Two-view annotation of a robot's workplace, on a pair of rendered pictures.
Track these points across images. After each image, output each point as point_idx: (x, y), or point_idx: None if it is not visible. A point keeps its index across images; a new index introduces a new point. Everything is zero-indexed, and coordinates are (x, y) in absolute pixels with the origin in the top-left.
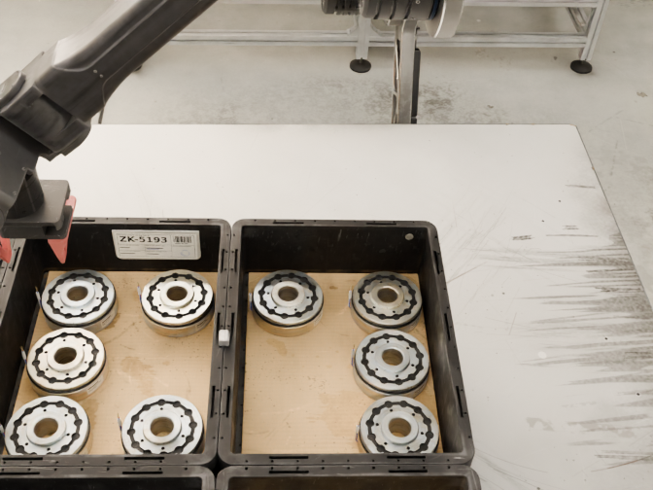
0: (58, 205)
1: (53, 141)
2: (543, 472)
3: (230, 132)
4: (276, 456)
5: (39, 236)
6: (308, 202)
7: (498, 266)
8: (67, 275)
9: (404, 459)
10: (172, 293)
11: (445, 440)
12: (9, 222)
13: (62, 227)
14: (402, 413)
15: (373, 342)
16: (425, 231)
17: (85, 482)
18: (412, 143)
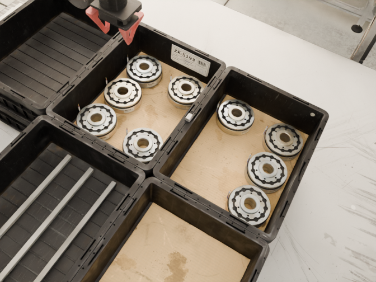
0: (129, 12)
1: None
2: (316, 262)
3: (264, 27)
4: (178, 184)
5: (114, 24)
6: (281, 76)
7: (358, 153)
8: (145, 56)
9: (237, 221)
10: (185, 86)
11: (269, 222)
12: (103, 10)
13: (127, 24)
14: (255, 198)
15: (263, 156)
16: (322, 116)
17: (91, 149)
18: (351, 71)
